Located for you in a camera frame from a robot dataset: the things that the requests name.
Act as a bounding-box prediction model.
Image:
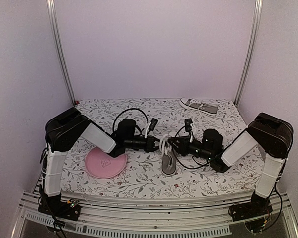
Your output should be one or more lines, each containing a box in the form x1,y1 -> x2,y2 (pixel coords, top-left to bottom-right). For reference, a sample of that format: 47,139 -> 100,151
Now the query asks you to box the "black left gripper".
125,135 -> 167,153

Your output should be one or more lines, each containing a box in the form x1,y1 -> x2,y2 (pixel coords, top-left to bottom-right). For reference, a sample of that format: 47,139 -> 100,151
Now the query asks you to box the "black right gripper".
167,136 -> 214,161

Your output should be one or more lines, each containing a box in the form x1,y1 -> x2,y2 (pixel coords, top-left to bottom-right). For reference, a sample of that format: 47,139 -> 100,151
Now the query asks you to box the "grey sneaker with red sole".
159,134 -> 177,176

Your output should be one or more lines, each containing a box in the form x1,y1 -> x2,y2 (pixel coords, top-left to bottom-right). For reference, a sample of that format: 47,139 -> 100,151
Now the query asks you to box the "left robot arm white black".
38,107 -> 159,221

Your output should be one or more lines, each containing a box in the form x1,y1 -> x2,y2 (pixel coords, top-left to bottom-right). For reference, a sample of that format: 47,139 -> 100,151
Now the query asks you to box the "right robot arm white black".
161,113 -> 294,221

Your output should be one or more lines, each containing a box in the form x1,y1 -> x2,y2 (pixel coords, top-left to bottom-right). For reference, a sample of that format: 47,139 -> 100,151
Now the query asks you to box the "floral patterned table mat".
60,98 -> 264,199

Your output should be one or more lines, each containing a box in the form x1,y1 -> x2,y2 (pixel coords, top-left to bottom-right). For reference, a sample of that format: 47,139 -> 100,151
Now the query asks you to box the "pink plastic plate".
85,147 -> 127,179

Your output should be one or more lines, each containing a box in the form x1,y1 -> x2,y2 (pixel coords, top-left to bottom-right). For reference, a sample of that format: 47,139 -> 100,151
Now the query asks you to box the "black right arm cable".
174,125 -> 211,170

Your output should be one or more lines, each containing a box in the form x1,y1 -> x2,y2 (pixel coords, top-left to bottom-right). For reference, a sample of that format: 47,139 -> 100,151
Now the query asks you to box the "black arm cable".
174,125 -> 211,170
112,108 -> 149,133

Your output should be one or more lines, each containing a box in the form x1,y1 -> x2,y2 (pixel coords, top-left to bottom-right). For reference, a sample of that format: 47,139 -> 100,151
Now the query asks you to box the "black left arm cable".
112,108 -> 149,133

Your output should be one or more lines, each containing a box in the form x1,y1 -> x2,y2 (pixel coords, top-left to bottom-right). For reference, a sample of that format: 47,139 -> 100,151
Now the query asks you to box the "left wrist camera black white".
144,118 -> 158,138

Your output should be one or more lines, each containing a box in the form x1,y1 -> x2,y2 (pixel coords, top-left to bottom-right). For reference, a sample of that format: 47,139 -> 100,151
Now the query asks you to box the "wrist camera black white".
144,118 -> 158,138
184,118 -> 194,143

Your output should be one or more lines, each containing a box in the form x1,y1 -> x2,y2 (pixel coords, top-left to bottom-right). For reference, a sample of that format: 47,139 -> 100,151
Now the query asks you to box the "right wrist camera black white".
184,118 -> 194,143

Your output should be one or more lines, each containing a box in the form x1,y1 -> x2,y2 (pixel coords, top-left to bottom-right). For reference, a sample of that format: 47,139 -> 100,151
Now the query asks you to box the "aluminium front rail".
10,192 -> 298,238

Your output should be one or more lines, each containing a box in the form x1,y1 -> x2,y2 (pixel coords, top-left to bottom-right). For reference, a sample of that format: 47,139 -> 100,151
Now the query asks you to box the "right aluminium frame post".
234,0 -> 263,108

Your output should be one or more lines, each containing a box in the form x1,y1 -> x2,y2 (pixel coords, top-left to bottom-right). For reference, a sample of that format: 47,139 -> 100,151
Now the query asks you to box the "aluminium frame post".
46,0 -> 76,106
234,0 -> 263,108

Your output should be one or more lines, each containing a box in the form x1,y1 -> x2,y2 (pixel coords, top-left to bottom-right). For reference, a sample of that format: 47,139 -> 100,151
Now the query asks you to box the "left aluminium frame post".
46,0 -> 76,106

